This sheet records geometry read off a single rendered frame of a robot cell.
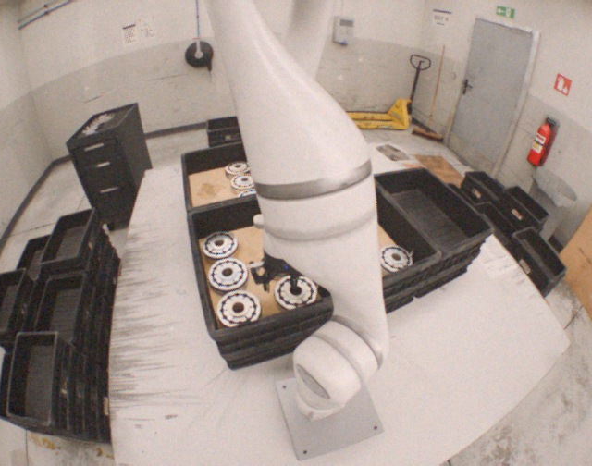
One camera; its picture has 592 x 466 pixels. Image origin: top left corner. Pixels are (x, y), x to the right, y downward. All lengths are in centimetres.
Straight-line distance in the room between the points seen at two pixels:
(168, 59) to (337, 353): 377
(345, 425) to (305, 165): 55
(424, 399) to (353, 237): 66
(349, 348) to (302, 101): 24
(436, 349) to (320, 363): 61
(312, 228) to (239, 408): 60
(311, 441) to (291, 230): 50
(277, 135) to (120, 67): 388
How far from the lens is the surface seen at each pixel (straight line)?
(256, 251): 78
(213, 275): 71
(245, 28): 17
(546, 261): 201
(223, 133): 228
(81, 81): 425
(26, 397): 143
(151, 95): 398
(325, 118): 17
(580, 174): 331
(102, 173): 216
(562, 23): 361
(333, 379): 30
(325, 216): 18
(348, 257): 20
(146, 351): 84
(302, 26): 26
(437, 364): 85
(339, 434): 62
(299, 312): 55
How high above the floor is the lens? 140
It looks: 44 degrees down
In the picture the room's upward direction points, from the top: 3 degrees clockwise
